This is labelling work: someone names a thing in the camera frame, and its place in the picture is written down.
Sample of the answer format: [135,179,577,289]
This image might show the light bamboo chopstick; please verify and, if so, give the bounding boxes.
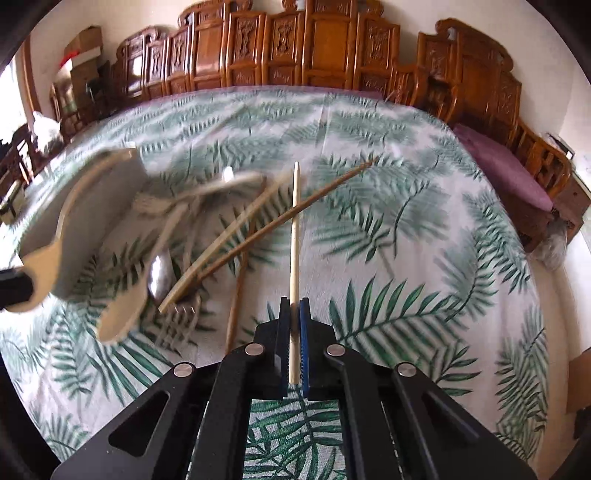
[158,170,293,313]
[288,161,302,387]

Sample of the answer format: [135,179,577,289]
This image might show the cream plastic spoon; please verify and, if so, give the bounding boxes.
[6,148,139,315]
[96,204,187,344]

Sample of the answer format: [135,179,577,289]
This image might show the long carved wooden sofa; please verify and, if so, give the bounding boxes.
[112,0,426,106]

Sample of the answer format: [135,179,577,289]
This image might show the cream plastic fork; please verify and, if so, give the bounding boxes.
[132,172,264,216]

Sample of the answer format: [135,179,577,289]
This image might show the steel fork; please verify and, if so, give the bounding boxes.
[155,294,201,350]

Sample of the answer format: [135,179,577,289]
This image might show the stacked cardboard boxes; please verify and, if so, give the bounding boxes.
[53,25,103,104]

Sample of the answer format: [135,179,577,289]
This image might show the brown wooden chopstick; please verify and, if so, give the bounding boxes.
[192,158,376,286]
[224,179,270,356]

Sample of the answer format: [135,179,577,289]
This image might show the purple armchair cushion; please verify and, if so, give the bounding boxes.
[453,124,553,212]

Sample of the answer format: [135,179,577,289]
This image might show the palm leaf tablecloth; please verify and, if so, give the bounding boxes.
[1,89,549,466]

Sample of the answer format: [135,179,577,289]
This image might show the grey metal utensil tray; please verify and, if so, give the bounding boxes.
[18,147,150,301]

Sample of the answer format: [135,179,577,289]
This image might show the dark wooden chair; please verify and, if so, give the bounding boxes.
[0,124,34,197]

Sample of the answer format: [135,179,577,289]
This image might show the large steel spoon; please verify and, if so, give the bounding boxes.
[147,250,174,304]

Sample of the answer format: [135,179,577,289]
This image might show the carved wooden armchair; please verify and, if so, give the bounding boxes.
[386,18,574,222]

